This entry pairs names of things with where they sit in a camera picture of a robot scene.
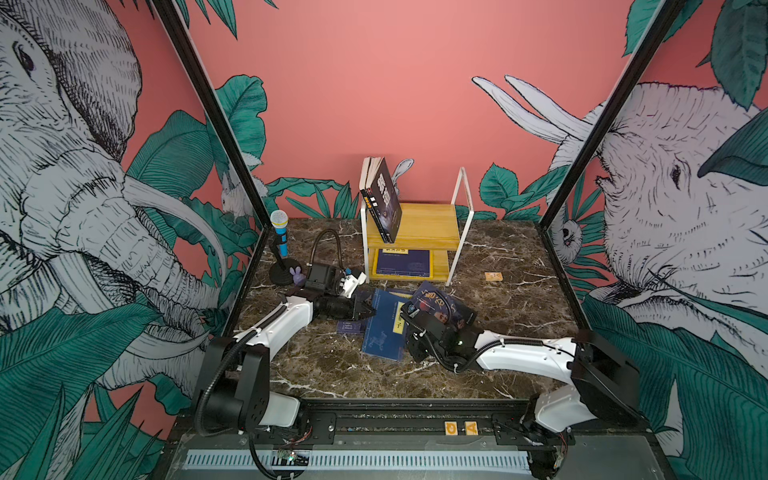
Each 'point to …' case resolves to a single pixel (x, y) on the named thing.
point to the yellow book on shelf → (400, 278)
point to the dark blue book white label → (386, 331)
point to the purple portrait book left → (350, 326)
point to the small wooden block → (493, 276)
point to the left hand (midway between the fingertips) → (374, 309)
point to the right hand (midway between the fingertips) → (405, 336)
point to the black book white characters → (380, 195)
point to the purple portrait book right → (442, 308)
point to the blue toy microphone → (279, 219)
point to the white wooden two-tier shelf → (429, 243)
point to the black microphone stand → (279, 271)
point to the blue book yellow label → (403, 262)
